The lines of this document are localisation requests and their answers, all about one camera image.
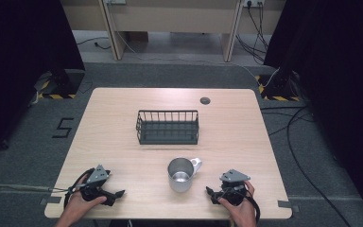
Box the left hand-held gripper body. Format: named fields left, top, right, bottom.
left=80, top=164, right=112, bottom=202

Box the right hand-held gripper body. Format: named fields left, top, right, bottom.
left=218, top=168, right=251, bottom=206

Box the person's right hand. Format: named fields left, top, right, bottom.
left=216, top=181, right=257, bottom=223

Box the person's left hand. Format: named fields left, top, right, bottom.
left=63, top=175, right=108, bottom=221

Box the silver metal cup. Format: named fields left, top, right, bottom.
left=166, top=157, right=203, bottom=194

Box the black stand base hazard tape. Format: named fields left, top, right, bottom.
left=33, top=69, right=86, bottom=100
left=254, top=71, right=301, bottom=102

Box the black curtain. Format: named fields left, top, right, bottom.
left=264, top=0, right=363, bottom=226
left=0, top=0, right=86, bottom=162

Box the beige wooden desk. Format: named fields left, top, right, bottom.
left=60, top=0, right=287, bottom=62

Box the left hand-held gripper black cable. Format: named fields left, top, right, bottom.
left=63, top=167, right=95, bottom=209

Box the hand-held gripper black cable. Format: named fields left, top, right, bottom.
left=63, top=167, right=95, bottom=209
left=233, top=186, right=262, bottom=224

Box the right hand-held gripper black cable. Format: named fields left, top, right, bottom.
left=233, top=186, right=262, bottom=224

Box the long black floor cable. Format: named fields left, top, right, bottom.
left=260, top=106, right=352, bottom=227

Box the black wire basket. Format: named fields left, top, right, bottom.
left=135, top=109, right=200, bottom=146

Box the grey cable along floor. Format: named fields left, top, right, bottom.
left=0, top=183, right=74, bottom=194

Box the short black floor cable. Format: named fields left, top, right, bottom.
left=76, top=36, right=112, bottom=51

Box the bundle of black wall cables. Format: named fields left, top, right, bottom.
left=234, top=0, right=270, bottom=66

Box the white wall power socket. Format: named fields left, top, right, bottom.
left=243, top=0, right=266, bottom=9

